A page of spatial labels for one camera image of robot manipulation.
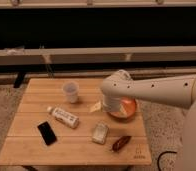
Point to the translucent plastic cup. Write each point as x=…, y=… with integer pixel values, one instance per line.
x=70, y=89

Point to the orange ceramic bowl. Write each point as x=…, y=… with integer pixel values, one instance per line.
x=130, y=106

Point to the black smartphone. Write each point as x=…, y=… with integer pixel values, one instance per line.
x=47, y=133

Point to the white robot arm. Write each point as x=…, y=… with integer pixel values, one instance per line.
x=179, y=91

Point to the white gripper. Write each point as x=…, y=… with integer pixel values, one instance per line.
x=112, y=104

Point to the white plastic bottle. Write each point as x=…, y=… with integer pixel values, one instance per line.
x=63, y=116

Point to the wooden table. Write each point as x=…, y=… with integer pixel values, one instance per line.
x=24, y=144

